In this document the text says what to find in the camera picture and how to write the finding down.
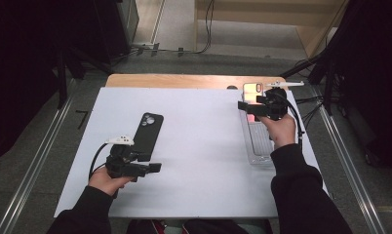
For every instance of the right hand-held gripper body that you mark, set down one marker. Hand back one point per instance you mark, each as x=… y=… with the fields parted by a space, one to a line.
x=277 y=104

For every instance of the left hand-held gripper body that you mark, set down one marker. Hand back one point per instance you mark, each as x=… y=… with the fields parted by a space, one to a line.
x=121 y=165

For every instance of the clear blue phone case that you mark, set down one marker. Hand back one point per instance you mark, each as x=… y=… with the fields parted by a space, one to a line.
x=249 y=92

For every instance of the black phone case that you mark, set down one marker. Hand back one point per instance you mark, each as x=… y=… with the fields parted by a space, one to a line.
x=148 y=133

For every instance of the clear plastic tray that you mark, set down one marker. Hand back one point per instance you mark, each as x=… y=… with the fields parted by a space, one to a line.
x=260 y=146

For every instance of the person's left hand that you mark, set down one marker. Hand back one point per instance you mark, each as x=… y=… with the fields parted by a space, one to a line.
x=106 y=182

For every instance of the person's right hand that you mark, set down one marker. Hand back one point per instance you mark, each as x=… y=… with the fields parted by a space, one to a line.
x=283 y=131

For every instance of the dark round table grommet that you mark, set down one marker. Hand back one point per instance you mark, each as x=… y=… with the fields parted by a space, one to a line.
x=231 y=87

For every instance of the white board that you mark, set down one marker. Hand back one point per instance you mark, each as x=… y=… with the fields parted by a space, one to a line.
x=197 y=146

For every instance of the black metal stand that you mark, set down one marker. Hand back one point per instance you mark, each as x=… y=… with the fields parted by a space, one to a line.
x=62 y=81
x=329 y=65

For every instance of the wooden table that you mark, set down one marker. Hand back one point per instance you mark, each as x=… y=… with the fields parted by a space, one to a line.
x=184 y=81

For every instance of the light wooden shelf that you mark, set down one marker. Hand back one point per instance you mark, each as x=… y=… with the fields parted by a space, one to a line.
x=282 y=16

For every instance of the black curtain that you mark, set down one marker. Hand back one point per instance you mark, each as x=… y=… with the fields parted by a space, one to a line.
x=376 y=81
x=21 y=65

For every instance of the dark cabinet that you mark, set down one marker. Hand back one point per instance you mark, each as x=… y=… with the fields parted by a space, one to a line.
x=114 y=29

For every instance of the aluminium floor rail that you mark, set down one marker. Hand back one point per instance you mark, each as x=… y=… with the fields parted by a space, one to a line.
x=31 y=175
x=353 y=175

